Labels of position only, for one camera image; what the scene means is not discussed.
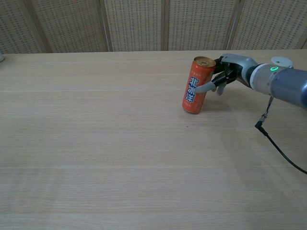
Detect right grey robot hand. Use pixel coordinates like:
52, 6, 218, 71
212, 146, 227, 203
196, 54, 260, 96

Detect orange drink can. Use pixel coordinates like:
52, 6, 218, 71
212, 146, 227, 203
181, 56, 216, 114

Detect woven folding screen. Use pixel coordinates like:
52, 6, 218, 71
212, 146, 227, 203
0, 0, 307, 55

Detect white round cable grommet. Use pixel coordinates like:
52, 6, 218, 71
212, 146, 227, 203
271, 56, 294, 69

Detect black cable with plug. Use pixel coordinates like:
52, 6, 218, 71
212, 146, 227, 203
254, 96, 307, 175

